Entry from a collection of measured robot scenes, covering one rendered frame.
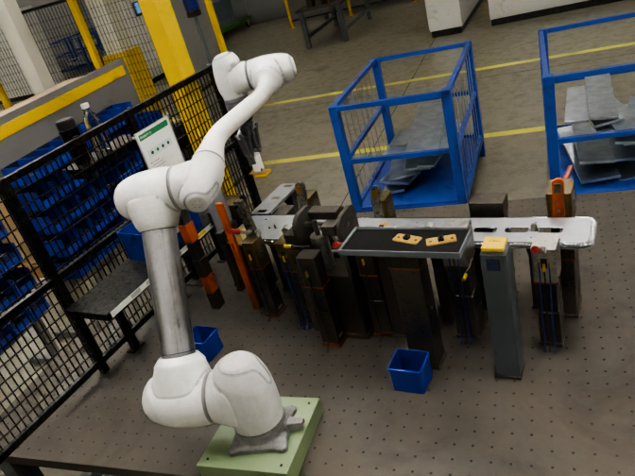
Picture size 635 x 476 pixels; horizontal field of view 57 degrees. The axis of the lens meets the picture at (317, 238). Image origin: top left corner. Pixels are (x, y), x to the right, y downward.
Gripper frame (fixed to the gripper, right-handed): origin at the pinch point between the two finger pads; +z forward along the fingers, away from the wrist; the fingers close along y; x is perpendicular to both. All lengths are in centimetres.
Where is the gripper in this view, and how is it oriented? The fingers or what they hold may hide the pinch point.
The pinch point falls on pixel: (256, 161)
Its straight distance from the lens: 227.7
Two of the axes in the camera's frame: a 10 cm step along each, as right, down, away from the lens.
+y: 4.3, -5.2, 7.4
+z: 2.5, 8.5, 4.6
